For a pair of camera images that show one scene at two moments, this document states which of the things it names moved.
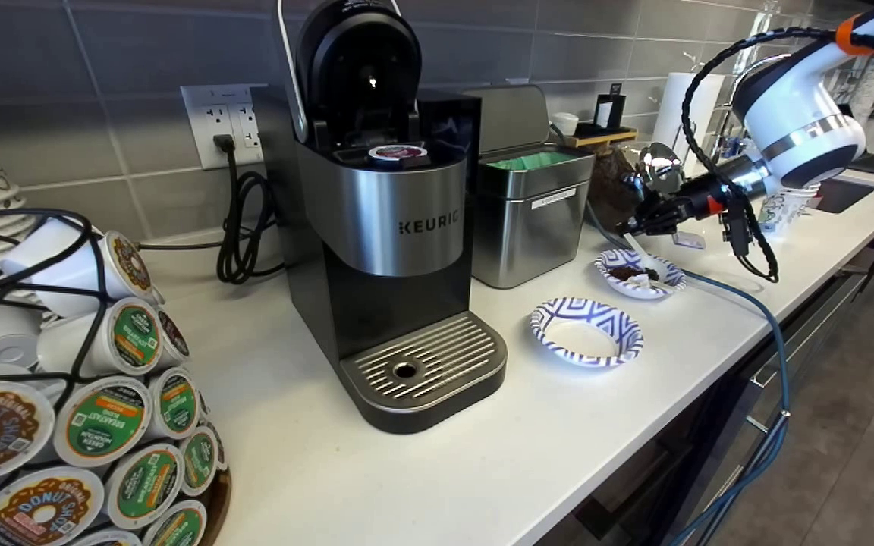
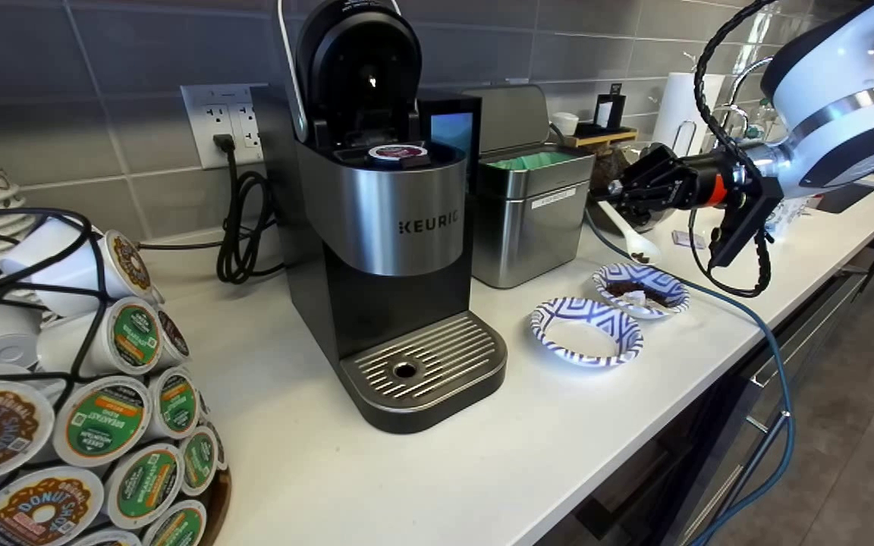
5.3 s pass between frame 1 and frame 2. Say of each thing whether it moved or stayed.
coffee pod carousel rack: stayed
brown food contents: moved
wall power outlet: stayed
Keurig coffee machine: stayed
